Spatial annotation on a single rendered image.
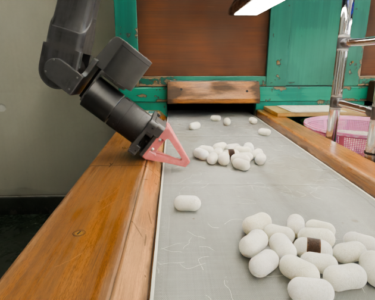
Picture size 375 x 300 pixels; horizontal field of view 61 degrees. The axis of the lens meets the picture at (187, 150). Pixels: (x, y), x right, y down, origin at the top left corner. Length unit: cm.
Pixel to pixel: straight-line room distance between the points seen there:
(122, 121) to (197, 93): 54
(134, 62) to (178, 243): 29
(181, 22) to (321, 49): 47
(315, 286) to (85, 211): 24
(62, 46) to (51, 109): 149
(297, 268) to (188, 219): 15
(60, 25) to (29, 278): 37
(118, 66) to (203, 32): 62
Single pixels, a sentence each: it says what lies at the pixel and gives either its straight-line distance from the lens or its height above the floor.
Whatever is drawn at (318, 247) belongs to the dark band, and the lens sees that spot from 34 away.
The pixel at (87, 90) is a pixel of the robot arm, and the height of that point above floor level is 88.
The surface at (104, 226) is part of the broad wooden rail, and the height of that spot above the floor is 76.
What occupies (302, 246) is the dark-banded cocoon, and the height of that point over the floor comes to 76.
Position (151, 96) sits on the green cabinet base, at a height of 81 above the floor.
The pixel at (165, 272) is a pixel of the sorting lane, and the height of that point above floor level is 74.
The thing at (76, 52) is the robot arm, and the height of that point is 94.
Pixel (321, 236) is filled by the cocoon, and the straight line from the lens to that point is 36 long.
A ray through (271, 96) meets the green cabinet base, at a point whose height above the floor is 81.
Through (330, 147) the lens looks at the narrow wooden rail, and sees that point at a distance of 68.
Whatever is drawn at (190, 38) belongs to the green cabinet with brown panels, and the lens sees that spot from 109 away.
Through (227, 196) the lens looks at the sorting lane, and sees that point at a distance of 46.
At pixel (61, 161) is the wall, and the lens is 207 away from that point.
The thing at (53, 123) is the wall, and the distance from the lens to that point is 202.
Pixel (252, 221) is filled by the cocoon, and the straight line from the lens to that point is 36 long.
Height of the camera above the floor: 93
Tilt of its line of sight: 16 degrees down
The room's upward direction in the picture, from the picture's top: straight up
